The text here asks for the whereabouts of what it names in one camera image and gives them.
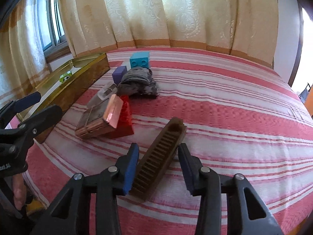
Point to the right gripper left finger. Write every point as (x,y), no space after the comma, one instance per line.
(69,212)

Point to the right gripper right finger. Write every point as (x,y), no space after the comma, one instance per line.
(246,211)

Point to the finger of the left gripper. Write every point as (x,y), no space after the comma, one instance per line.
(16,106)
(36,124)

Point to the rose gold mirror compact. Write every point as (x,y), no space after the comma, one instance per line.
(100,119)

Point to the clear plastic box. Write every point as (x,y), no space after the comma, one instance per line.
(103,94)

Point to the red toy brick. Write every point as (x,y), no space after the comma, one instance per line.
(124,126)

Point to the purple block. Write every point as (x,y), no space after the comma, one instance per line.
(118,73)

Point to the grey patterned pouch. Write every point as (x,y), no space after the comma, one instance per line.
(138,82)

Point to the blue toy brick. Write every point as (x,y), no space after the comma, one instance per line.
(140,59)

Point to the person's left hand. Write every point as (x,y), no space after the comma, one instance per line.
(19,191)

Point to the left side curtain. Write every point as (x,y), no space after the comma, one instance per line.
(23,64)

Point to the gold metal tray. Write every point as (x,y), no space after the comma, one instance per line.
(85,70)

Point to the green football cube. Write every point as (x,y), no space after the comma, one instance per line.
(64,77)

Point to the red striped bedspread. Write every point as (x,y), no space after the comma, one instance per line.
(241,117)

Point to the dark chair in doorway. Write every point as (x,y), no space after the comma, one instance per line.
(304,94)

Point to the cream patterned curtain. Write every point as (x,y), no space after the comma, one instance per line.
(242,28)

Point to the window with frame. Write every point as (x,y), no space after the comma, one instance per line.
(51,32)

